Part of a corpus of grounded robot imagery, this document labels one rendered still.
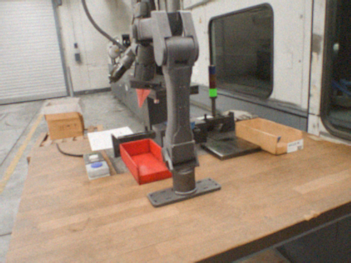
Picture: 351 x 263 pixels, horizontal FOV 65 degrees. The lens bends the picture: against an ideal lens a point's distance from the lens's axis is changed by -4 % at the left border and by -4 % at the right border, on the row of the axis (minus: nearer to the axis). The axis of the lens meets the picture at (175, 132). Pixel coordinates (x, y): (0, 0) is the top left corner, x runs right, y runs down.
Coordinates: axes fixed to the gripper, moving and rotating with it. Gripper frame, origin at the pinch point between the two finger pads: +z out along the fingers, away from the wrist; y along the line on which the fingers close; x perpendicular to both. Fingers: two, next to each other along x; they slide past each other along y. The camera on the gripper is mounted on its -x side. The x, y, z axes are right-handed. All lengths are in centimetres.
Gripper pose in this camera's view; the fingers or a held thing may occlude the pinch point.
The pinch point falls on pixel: (140, 104)
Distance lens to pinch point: 98.4
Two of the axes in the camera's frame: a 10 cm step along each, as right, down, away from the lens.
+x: 2.0, 4.5, -8.7
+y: -9.6, -0.6, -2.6
